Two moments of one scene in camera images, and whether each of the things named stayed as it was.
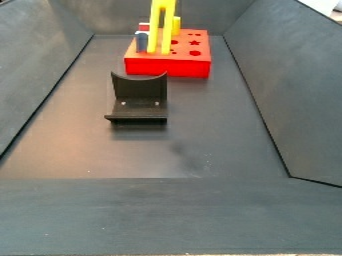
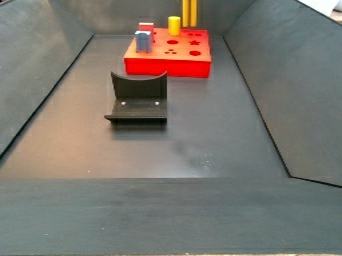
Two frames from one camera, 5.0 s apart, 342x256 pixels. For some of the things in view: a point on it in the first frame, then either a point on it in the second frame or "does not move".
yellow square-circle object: (167, 5) to (189, 13)
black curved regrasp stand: (140, 100) does not move
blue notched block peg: (142, 41) does not move
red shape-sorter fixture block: (190, 58) does not move
